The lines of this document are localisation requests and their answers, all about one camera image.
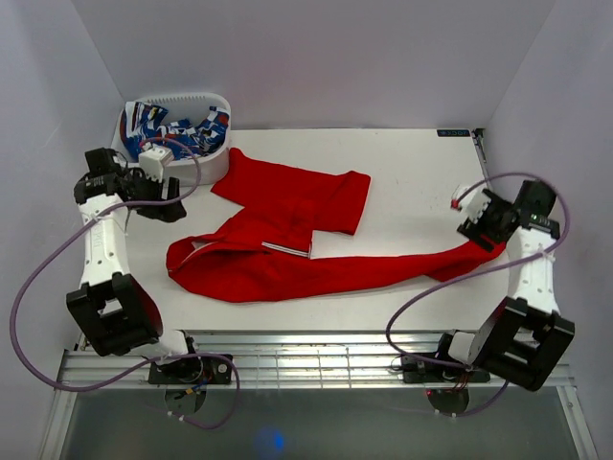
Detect blue white patterned garment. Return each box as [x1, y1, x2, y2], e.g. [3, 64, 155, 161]
[119, 102, 231, 159]

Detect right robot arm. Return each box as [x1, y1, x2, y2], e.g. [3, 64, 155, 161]
[432, 180, 575, 391]

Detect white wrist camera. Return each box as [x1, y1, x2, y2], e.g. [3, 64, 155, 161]
[138, 146, 174, 183]
[450, 186, 490, 222]

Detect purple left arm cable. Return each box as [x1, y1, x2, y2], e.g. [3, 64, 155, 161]
[10, 137, 240, 430]

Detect red trousers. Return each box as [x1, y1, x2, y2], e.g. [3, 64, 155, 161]
[166, 149, 506, 303]

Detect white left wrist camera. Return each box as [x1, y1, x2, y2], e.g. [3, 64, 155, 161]
[138, 146, 174, 183]

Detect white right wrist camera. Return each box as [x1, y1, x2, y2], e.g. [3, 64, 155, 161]
[450, 186, 490, 222]

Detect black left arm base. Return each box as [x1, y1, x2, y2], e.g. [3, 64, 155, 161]
[148, 354, 234, 385]

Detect aluminium frame rail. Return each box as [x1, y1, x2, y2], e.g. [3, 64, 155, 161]
[55, 330, 576, 392]

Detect small black table label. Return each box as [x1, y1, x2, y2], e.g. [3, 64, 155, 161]
[436, 128, 471, 137]

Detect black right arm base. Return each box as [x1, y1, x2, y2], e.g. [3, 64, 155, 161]
[399, 356, 490, 384]

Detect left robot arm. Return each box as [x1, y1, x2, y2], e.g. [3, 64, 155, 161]
[66, 146, 203, 383]

